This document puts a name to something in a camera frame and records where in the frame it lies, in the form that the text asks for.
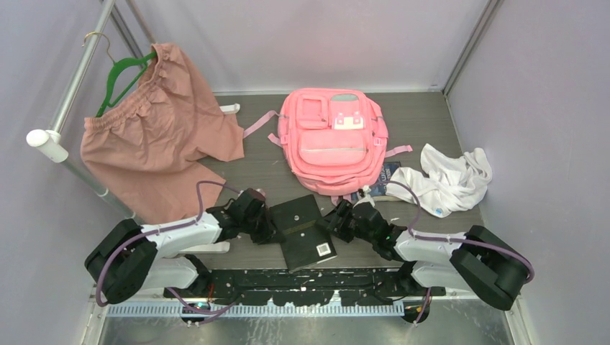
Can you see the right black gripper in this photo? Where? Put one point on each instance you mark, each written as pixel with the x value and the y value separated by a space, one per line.
pixel 341 210

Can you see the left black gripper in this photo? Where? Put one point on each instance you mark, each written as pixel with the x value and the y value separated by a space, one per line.
pixel 269 232

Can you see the blue book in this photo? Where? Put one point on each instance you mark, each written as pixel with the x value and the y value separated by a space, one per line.
pixel 378 190

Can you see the Moon and Sixpence book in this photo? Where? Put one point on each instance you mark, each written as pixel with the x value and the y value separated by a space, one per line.
pixel 304 244

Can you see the pink student backpack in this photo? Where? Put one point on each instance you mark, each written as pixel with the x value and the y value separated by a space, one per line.
pixel 334 140

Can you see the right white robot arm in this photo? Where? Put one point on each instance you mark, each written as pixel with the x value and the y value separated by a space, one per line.
pixel 476 260

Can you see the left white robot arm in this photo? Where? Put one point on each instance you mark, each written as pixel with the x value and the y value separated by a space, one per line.
pixel 134 257

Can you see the white crumpled cloth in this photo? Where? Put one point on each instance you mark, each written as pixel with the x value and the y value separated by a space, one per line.
pixel 445 185

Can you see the pink shorts on hanger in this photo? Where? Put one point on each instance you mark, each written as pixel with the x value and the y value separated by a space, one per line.
pixel 147 150

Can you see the white clothes rack stand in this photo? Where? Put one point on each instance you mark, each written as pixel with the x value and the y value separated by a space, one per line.
pixel 122 80

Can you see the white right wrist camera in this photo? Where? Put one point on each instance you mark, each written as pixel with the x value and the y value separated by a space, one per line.
pixel 364 196

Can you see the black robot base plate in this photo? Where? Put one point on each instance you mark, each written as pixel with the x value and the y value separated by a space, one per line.
pixel 353 287

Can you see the white slotted cable duct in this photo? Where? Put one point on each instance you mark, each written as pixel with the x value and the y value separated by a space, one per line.
pixel 162 309

